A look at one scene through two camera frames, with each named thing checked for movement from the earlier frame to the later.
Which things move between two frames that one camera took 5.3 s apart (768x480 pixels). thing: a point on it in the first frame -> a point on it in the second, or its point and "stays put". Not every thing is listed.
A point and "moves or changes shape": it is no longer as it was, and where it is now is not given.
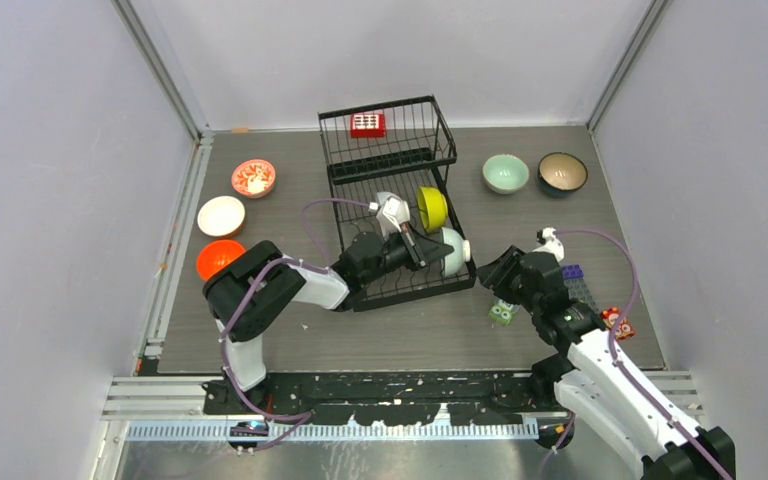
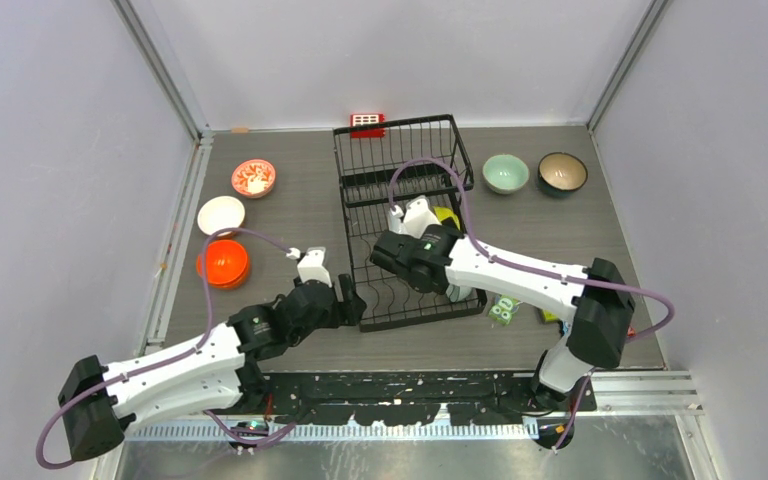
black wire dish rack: x=388 y=164 moves or changes shape
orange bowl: x=216 y=254 stays put
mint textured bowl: x=453 y=262 moves or changes shape
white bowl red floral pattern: x=254 y=178 stays put
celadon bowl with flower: x=505 y=174 stays put
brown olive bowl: x=562 y=174 stays put
